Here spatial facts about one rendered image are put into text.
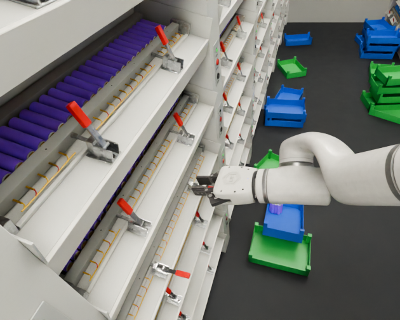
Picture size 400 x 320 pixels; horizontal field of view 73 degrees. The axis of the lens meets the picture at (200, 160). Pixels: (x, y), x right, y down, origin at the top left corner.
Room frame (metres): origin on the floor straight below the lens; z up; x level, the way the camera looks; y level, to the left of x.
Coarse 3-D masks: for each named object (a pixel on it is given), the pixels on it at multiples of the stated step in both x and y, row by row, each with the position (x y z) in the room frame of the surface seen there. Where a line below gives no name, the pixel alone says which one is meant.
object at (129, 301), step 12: (204, 156) 0.67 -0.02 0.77; (192, 168) 0.61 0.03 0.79; (180, 192) 0.51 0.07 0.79; (168, 216) 0.44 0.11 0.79; (156, 240) 0.37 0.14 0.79; (168, 240) 0.37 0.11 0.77; (144, 264) 0.31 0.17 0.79; (144, 276) 0.28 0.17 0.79; (132, 288) 0.25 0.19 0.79; (132, 300) 0.23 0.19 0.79; (120, 312) 0.21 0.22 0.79
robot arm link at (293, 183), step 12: (276, 168) 0.42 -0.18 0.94; (288, 168) 0.40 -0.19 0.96; (300, 168) 0.39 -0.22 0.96; (312, 168) 0.39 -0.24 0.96; (276, 180) 0.39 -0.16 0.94; (288, 180) 0.38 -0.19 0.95; (300, 180) 0.37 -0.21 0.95; (312, 180) 0.36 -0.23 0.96; (276, 192) 0.37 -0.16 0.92; (288, 192) 0.36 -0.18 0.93; (300, 192) 0.35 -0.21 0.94; (312, 192) 0.34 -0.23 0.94; (324, 192) 0.33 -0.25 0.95; (312, 204) 0.33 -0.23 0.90; (324, 204) 0.32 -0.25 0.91
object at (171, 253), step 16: (208, 144) 0.71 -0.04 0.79; (208, 160) 0.67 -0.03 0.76; (192, 192) 0.53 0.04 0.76; (192, 208) 0.48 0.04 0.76; (176, 224) 0.43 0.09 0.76; (176, 240) 0.38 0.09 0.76; (176, 256) 0.34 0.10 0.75; (144, 288) 0.26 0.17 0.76; (160, 288) 0.26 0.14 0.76; (144, 304) 0.23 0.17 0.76; (160, 304) 0.24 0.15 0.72
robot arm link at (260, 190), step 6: (258, 174) 0.42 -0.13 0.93; (264, 174) 0.41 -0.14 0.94; (258, 180) 0.40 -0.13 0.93; (264, 180) 0.40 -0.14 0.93; (258, 186) 0.39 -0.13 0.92; (264, 186) 0.39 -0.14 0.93; (258, 192) 0.38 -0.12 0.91; (264, 192) 0.38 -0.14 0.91; (258, 198) 0.38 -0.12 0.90; (264, 198) 0.37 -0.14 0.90
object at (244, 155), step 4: (248, 144) 1.34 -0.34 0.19; (244, 148) 1.34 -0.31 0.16; (248, 148) 1.34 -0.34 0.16; (244, 152) 1.30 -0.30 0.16; (248, 152) 1.30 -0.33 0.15; (244, 156) 1.27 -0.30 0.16; (240, 160) 1.19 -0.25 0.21; (244, 160) 1.23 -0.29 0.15; (240, 164) 1.18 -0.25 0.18; (244, 164) 1.20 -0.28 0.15; (228, 208) 0.87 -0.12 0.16; (232, 208) 0.87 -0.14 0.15
